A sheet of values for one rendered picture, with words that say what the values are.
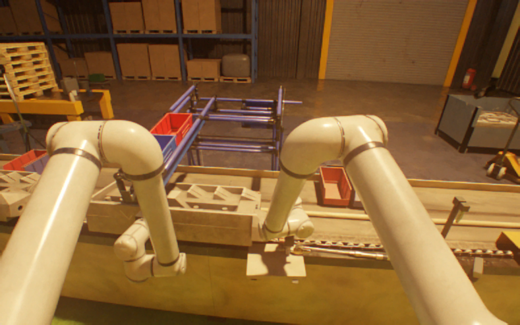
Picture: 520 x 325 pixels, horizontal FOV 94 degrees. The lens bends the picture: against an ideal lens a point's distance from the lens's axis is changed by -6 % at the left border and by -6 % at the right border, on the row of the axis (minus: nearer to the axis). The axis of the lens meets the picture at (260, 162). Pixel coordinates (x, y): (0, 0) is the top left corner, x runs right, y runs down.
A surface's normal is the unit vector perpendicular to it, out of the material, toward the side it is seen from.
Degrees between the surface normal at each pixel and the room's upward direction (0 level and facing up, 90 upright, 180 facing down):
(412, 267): 68
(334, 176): 88
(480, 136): 90
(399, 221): 49
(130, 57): 90
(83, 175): 62
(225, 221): 80
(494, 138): 90
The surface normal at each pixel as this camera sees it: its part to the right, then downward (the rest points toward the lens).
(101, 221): -0.08, 0.31
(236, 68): -0.07, 0.52
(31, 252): 0.50, -0.57
